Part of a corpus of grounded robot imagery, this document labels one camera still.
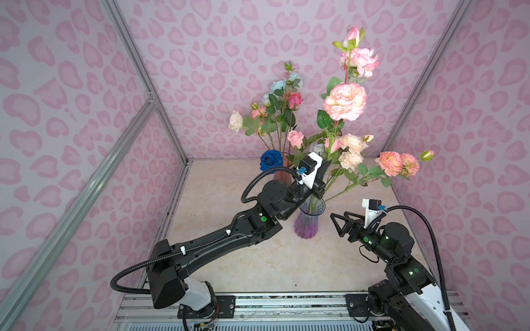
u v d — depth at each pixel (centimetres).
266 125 84
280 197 44
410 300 51
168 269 39
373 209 61
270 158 62
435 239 56
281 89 80
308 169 45
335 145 65
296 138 68
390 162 57
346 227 62
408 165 61
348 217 73
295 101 80
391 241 52
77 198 58
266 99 84
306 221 90
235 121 79
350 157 65
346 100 38
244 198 42
